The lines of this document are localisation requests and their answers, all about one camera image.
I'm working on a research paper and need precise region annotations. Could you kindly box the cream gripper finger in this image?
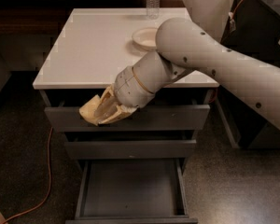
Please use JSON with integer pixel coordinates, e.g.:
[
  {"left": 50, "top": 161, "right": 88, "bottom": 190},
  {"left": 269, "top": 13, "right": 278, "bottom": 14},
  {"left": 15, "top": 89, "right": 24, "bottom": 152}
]
[
  {"left": 96, "top": 104, "right": 136, "bottom": 124},
  {"left": 94, "top": 86, "right": 119, "bottom": 119}
]

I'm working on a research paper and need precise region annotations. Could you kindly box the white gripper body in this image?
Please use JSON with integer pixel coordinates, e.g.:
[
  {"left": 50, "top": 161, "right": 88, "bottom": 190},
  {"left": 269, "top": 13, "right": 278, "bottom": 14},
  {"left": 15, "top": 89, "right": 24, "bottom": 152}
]
[{"left": 114, "top": 66, "right": 155, "bottom": 108}]

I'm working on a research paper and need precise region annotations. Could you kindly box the grey bottom drawer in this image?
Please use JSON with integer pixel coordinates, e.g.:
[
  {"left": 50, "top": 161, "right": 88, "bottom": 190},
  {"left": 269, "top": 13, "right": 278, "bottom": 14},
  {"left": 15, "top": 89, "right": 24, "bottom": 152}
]
[{"left": 65, "top": 159, "right": 198, "bottom": 224}]

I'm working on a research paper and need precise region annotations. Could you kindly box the grey drawer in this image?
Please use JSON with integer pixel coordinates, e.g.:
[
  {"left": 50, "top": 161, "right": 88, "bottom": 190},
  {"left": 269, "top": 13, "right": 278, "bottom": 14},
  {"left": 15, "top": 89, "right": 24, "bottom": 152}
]
[
  {"left": 64, "top": 131, "right": 197, "bottom": 160},
  {"left": 45, "top": 105, "right": 210, "bottom": 133},
  {"left": 65, "top": 159, "right": 198, "bottom": 224}
]

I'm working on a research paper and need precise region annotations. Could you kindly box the yellow sponge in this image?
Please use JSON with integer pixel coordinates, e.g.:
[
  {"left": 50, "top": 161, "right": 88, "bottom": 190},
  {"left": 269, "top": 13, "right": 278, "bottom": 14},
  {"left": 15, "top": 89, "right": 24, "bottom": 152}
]
[{"left": 79, "top": 95, "right": 100, "bottom": 125}]

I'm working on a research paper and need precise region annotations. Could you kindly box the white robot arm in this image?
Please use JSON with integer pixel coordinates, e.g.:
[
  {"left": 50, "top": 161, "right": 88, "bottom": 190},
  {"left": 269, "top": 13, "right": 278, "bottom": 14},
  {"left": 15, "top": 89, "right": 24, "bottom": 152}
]
[{"left": 94, "top": 18, "right": 280, "bottom": 130}]

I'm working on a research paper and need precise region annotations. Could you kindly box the grey middle drawer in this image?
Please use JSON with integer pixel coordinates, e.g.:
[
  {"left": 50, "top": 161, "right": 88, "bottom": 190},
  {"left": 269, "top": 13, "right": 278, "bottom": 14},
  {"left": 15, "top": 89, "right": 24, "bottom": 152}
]
[{"left": 64, "top": 131, "right": 197, "bottom": 160}]

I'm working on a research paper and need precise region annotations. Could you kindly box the white grey drawer cabinet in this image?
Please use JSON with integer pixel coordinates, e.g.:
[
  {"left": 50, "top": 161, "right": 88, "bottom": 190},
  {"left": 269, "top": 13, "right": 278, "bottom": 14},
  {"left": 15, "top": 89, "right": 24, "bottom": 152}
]
[{"left": 32, "top": 7, "right": 221, "bottom": 185}]

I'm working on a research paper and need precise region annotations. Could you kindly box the grey top drawer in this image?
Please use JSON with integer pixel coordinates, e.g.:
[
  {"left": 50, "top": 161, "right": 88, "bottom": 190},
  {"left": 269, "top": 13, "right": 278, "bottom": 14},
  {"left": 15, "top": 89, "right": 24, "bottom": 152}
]
[{"left": 45, "top": 105, "right": 210, "bottom": 133}]

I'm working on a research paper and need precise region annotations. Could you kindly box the white paper bowl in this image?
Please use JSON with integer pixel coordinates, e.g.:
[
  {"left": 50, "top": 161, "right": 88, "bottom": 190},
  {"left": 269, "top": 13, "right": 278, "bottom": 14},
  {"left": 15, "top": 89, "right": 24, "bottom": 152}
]
[{"left": 132, "top": 27, "right": 158, "bottom": 50}]

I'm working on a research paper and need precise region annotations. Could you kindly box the clear plastic water bottle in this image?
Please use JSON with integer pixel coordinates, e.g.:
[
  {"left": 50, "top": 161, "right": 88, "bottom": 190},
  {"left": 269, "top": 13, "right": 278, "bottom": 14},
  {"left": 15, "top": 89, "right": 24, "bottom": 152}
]
[{"left": 146, "top": 0, "right": 160, "bottom": 19}]

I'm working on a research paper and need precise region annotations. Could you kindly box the dark wooden bench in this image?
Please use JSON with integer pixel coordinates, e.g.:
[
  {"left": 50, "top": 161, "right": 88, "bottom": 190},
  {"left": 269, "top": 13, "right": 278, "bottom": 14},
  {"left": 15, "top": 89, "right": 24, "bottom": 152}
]
[{"left": 0, "top": 0, "right": 186, "bottom": 35}]

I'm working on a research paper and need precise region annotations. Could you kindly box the dark cabinet on right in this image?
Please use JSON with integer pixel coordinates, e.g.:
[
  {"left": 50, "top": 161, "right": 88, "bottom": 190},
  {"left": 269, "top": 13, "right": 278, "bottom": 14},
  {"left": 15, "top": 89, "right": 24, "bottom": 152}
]
[{"left": 216, "top": 0, "right": 280, "bottom": 149}]

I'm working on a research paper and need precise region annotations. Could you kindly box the orange extension cable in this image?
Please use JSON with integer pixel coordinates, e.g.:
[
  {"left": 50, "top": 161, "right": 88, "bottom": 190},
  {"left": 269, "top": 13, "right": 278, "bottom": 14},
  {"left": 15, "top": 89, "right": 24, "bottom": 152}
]
[{"left": 1, "top": 127, "right": 54, "bottom": 224}]

